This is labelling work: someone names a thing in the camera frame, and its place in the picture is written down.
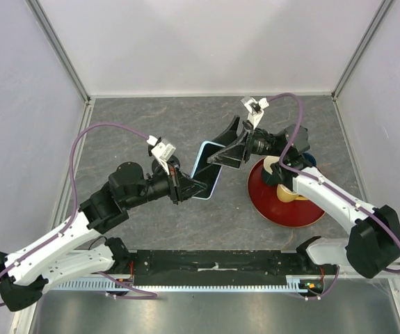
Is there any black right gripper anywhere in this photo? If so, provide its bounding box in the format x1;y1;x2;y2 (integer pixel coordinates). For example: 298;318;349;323
204;115;286;170

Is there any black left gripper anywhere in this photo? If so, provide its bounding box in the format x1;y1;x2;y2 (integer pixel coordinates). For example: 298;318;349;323
125;158;207;209

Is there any phone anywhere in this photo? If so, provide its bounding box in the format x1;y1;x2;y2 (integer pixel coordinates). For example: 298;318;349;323
191;141;224;200

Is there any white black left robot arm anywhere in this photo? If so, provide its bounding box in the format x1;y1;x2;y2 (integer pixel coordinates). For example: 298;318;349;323
0;161;207;312

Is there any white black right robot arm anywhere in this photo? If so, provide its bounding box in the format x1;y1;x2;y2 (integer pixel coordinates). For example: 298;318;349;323
207;116;400;278

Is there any green mug cream inside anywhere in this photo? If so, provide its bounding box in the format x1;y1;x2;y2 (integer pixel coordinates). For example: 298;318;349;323
262;156;283;186

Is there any red round tray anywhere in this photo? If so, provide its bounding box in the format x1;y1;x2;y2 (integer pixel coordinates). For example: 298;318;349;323
248;159;325;228

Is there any yellow mug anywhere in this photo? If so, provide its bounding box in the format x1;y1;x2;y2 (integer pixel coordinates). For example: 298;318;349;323
276;184;307;203

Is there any dark blue cup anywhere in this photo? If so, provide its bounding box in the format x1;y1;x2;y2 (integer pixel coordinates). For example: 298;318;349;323
303;152;317;167

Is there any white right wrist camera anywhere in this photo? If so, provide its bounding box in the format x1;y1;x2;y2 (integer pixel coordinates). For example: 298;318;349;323
241;96;269;129

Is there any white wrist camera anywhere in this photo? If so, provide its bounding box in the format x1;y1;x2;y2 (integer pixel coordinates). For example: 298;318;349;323
145;135;177;175
241;96;269;129

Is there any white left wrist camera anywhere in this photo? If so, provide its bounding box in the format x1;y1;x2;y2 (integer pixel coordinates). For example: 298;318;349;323
145;135;177;175

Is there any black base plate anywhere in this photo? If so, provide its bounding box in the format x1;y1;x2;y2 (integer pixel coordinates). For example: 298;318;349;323
90;248;338;287

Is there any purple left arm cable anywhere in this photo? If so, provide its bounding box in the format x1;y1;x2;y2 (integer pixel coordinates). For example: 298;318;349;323
0;121;159;308

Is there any slotted cable duct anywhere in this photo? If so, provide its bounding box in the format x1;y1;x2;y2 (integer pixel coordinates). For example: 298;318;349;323
51;276;323;293

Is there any aluminium front rail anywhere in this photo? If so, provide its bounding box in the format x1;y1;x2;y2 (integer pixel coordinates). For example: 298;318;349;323
25;248;400;279

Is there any aluminium frame post right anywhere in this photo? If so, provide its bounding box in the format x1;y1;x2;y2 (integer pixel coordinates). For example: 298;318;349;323
331;0;395;102

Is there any aluminium frame post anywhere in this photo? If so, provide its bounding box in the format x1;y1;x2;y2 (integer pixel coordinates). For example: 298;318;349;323
26;0;91;104
331;0;395;102

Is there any aluminium frame post left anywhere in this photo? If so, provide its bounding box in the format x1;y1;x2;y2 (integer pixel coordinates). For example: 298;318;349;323
26;0;91;104

